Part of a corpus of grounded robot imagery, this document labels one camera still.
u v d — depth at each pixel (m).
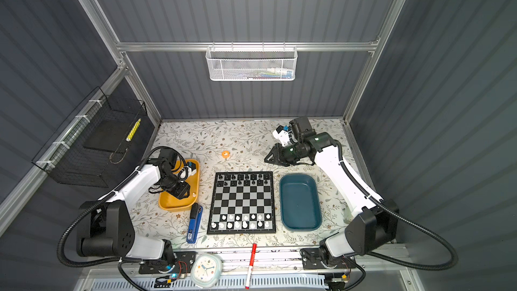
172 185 0.74
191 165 0.82
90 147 0.73
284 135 0.71
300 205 0.87
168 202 0.89
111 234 0.43
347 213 0.79
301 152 0.54
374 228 0.40
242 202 0.87
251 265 0.73
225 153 1.05
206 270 0.69
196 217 0.81
